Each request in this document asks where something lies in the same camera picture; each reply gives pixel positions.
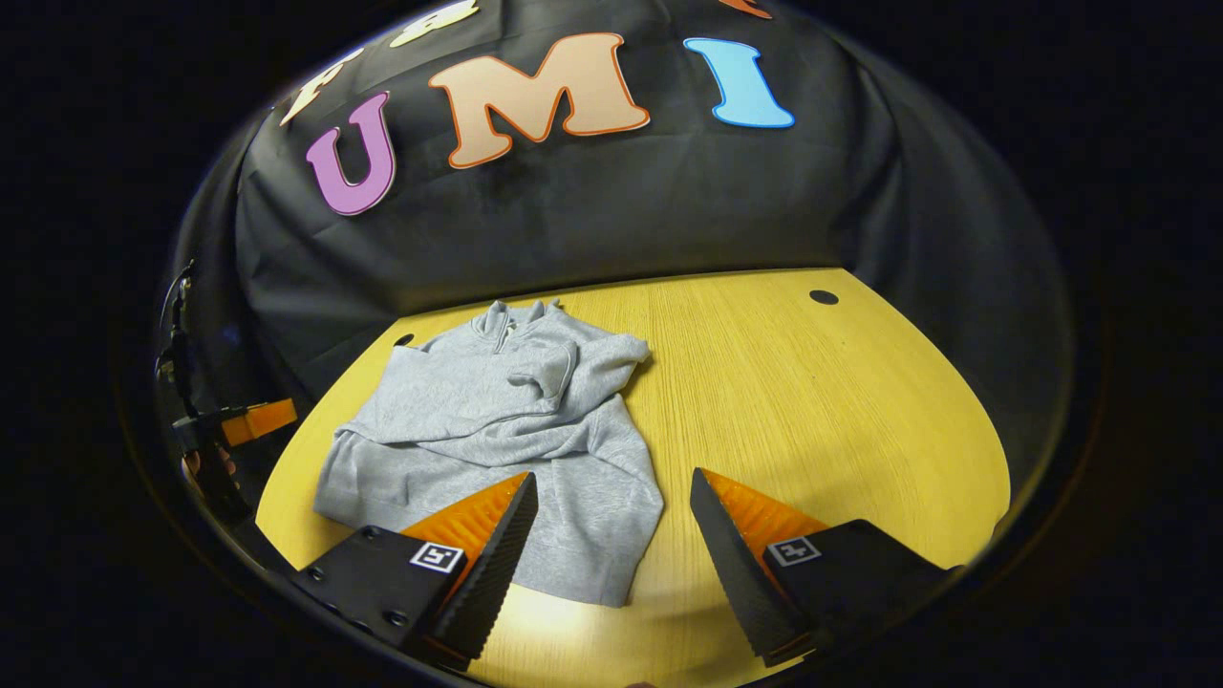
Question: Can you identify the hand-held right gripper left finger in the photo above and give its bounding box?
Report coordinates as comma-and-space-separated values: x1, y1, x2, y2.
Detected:
291, 470, 539, 672

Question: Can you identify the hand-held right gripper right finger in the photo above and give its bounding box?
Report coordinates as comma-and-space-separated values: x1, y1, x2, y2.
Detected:
690, 466, 961, 668

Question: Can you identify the grey zip-neck sweatshirt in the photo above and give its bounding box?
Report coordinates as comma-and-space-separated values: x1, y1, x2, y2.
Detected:
313, 299, 666, 609

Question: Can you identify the black backdrop cloth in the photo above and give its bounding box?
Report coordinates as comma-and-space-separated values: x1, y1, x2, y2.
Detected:
158, 0, 1076, 546

